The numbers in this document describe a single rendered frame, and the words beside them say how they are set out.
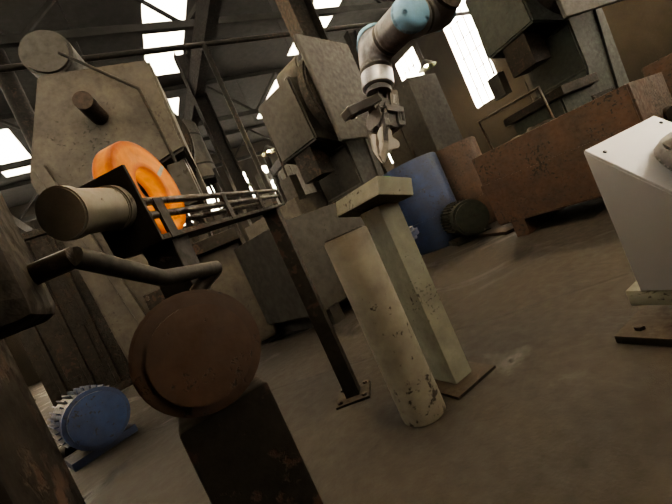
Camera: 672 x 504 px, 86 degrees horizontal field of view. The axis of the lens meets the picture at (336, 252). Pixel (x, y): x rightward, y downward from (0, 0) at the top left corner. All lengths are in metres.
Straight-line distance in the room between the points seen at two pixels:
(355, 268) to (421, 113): 4.29
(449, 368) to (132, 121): 2.69
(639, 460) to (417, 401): 0.42
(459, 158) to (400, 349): 3.09
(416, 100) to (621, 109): 3.08
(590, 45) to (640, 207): 4.80
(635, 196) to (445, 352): 0.57
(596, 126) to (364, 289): 1.84
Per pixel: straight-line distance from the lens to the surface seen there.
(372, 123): 1.05
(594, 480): 0.79
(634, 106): 2.41
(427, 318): 1.03
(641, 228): 1.02
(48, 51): 3.53
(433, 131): 5.07
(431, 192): 3.50
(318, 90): 3.73
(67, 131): 3.20
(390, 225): 0.99
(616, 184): 1.00
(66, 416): 2.21
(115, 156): 0.59
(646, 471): 0.80
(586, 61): 5.57
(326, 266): 2.37
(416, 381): 0.96
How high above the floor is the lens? 0.52
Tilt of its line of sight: 2 degrees down
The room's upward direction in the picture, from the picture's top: 24 degrees counter-clockwise
